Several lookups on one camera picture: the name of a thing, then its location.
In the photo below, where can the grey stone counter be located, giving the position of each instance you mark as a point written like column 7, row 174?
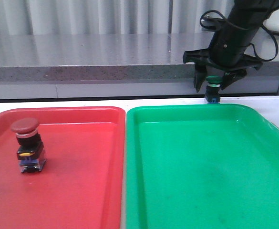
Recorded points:
column 65, row 67

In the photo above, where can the red mushroom push button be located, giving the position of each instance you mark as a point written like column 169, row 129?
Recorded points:
column 30, row 154

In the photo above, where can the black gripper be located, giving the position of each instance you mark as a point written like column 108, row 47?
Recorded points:
column 231, row 60

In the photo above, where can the green mushroom push button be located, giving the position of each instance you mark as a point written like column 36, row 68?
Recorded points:
column 212, row 89

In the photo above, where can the red plastic tray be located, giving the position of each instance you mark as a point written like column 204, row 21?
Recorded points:
column 80, row 186

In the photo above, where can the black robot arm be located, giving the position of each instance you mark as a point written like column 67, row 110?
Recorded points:
column 232, row 36

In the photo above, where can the green plastic tray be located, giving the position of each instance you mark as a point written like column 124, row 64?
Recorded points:
column 201, row 167

